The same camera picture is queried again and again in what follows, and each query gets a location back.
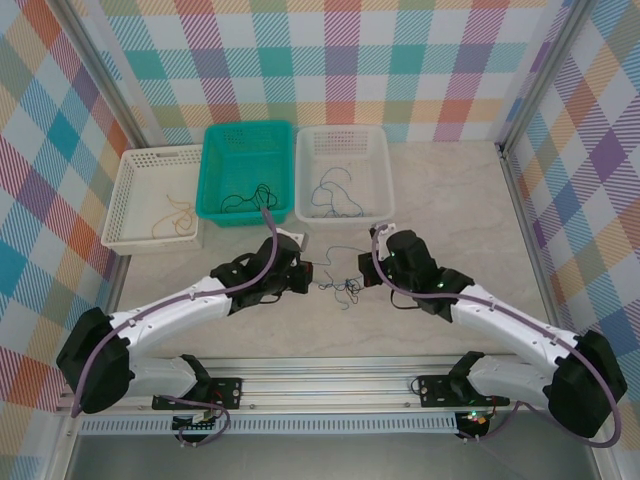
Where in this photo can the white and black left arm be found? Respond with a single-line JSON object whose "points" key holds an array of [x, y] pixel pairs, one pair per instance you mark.
{"points": [[165, 320]]}

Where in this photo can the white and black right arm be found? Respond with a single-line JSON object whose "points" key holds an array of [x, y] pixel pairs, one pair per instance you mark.
{"points": [[500, 322]]}

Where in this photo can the white deep plastic basket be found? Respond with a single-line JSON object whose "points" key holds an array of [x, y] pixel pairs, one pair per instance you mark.
{"points": [[360, 155]]}

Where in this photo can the teal plastic basket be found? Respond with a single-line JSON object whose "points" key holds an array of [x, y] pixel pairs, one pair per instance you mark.
{"points": [[250, 160]]}

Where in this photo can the white shallow perforated basket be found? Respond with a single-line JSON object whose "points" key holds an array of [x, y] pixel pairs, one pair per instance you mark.
{"points": [[150, 170]]}

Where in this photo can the small circuit board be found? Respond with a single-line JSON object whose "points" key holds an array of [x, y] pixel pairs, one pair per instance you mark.
{"points": [[200, 419], [475, 419]]}

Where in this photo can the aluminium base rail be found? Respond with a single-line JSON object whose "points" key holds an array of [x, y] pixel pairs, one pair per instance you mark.
{"points": [[325, 385]]}

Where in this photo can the aluminium frame post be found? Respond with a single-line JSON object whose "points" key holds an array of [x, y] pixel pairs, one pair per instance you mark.
{"points": [[111, 80], [62, 450], [545, 75]]}

